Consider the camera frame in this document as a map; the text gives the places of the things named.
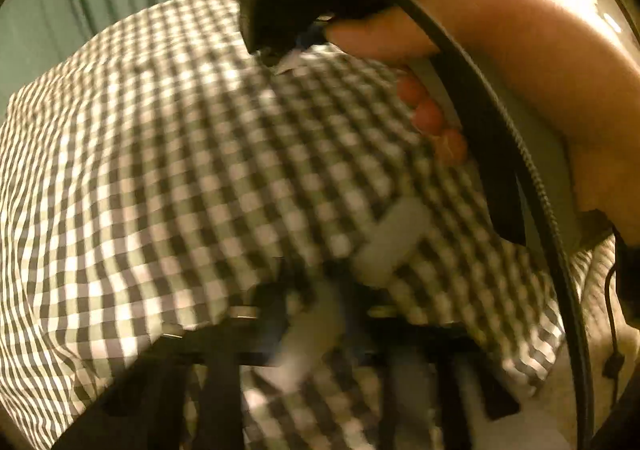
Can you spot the person's right forearm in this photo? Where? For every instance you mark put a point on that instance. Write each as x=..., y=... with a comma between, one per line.
x=615, y=129

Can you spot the checked cloth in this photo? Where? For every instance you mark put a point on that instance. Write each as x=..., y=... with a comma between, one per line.
x=175, y=154

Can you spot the person's right hand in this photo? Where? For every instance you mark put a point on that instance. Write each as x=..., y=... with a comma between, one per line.
x=380, y=34

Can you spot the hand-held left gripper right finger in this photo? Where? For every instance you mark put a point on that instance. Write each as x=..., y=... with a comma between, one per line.
x=357, y=335

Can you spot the white plastic tube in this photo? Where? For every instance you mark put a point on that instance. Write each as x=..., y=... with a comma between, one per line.
x=395, y=240
x=310, y=330

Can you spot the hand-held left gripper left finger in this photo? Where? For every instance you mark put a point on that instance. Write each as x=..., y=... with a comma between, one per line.
x=220, y=380

